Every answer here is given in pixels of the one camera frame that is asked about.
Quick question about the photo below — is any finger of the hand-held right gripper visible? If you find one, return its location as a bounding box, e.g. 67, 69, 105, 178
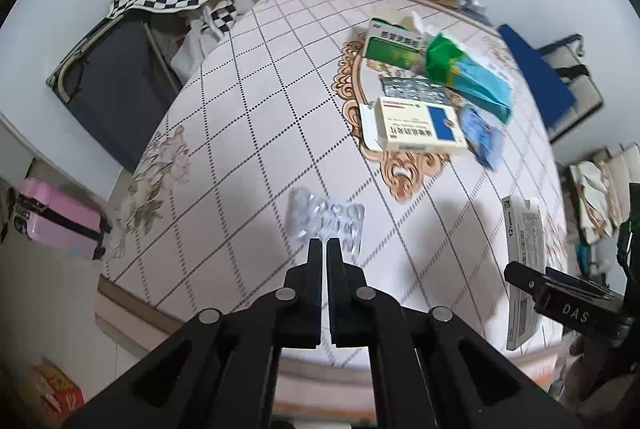
504, 261, 617, 306

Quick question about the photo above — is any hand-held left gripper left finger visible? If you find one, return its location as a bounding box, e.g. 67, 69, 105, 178
65, 239, 322, 429

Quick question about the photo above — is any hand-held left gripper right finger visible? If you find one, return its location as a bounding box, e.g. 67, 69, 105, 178
326, 238, 576, 429

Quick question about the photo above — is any clear blister pack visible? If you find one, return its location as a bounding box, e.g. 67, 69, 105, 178
286, 188, 366, 256

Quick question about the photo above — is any silver foil blister pack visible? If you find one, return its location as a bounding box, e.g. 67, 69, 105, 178
379, 76, 452, 109

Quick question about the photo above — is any person's right forearm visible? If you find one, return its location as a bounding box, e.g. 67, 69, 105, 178
567, 334, 640, 416

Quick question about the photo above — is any narrow white tablet box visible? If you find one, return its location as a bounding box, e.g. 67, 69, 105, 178
501, 196, 545, 353

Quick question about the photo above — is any beige cloth bundle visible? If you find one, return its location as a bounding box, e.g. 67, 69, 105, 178
566, 143, 640, 251

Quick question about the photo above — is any blue foil packet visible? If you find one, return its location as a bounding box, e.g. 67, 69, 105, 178
459, 103, 507, 172

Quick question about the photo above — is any white and blue medicine box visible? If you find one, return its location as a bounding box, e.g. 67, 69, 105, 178
359, 96, 469, 156

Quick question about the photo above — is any floral patterned tablecloth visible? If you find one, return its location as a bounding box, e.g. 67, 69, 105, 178
95, 0, 572, 392

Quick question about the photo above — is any teal carton box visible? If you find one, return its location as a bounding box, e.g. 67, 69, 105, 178
444, 54, 514, 123

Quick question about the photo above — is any blue flat board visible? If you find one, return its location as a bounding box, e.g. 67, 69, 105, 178
496, 24, 577, 143

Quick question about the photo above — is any green plastic wrapper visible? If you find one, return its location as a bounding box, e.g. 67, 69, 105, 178
424, 33, 472, 86

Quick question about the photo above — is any green and white medicine box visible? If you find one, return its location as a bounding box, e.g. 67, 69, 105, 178
362, 18, 434, 75

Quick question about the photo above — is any pink suitcase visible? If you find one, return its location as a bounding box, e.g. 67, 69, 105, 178
14, 177, 113, 261

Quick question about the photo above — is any white plastic bag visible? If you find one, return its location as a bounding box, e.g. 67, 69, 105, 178
171, 0, 253, 81

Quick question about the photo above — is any red cardboard box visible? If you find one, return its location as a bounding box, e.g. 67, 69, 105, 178
29, 360, 84, 416

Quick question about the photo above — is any white bag with black straps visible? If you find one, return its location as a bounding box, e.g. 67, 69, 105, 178
536, 35, 605, 146

